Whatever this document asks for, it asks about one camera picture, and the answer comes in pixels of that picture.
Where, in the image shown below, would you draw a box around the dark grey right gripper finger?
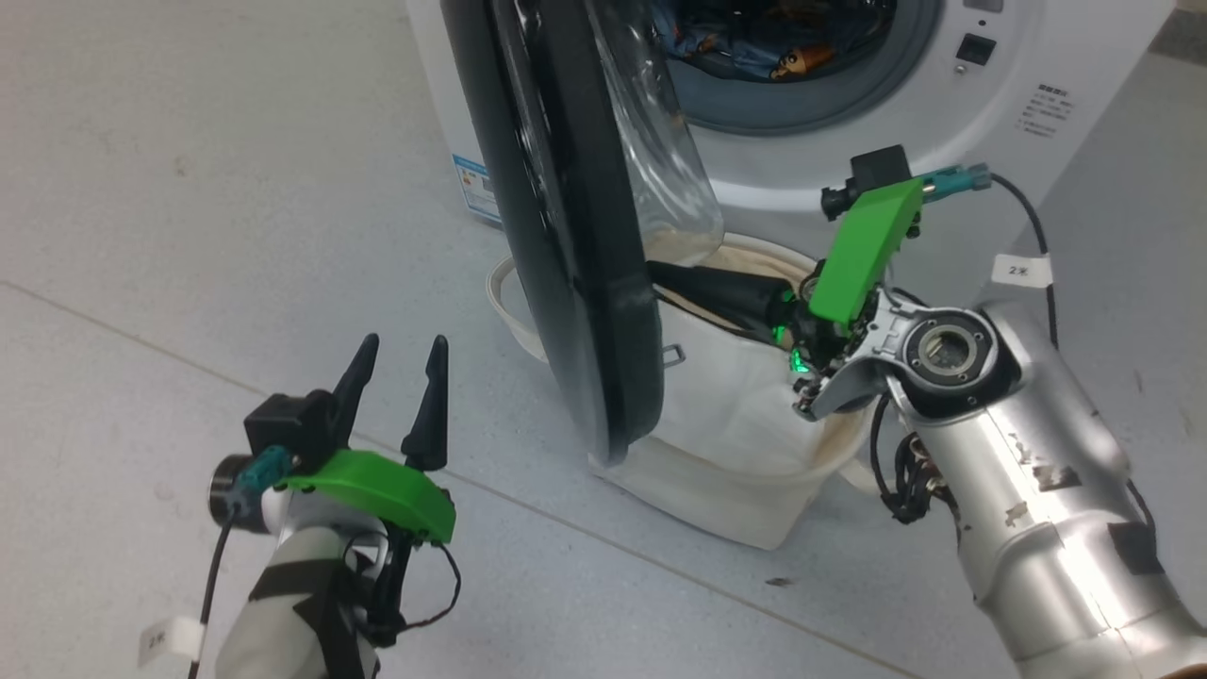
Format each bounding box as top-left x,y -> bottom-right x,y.
647,261 -> 796,305
658,289 -> 793,343

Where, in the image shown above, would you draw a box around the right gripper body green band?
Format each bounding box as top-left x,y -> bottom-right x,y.
787,179 -> 926,380

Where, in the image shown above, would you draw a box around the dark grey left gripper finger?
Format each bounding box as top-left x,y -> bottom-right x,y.
401,335 -> 451,472
321,333 -> 381,455

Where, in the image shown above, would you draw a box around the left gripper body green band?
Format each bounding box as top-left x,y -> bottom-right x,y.
262,451 -> 457,565

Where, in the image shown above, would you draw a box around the black glass washing machine door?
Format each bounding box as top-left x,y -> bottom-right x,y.
438,0 -> 727,468

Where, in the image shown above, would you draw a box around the white washing machine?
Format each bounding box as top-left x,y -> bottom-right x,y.
405,0 -> 1180,284

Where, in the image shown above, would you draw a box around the cream canvas laundry basket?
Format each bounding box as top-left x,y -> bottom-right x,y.
486,231 -> 892,553

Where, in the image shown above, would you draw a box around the black text warning sticker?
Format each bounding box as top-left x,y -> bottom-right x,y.
1014,83 -> 1076,141

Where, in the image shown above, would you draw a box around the blue energy label sticker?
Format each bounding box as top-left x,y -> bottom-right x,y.
451,154 -> 504,227

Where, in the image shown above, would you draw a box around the thin black left gripper cable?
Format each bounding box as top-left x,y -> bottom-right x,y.
341,531 -> 463,650

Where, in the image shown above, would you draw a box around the right camera cable teal plug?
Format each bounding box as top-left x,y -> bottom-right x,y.
919,162 -> 1059,352

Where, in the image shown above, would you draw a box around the camera cable teal plug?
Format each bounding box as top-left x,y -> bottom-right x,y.
919,162 -> 1059,352
187,446 -> 291,679

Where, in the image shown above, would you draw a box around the left camera cable teal plug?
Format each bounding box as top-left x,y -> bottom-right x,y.
187,446 -> 291,679

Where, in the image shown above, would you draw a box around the white right cable tag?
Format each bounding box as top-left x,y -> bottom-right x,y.
991,252 -> 1053,290

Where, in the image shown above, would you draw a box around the white cable tag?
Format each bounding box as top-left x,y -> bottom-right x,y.
138,616 -> 206,668
991,252 -> 1053,290

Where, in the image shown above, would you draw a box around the black right arm cable loops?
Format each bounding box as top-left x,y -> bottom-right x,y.
868,394 -> 965,526

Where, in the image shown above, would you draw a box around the white left cable tag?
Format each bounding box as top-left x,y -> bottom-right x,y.
138,616 -> 206,668

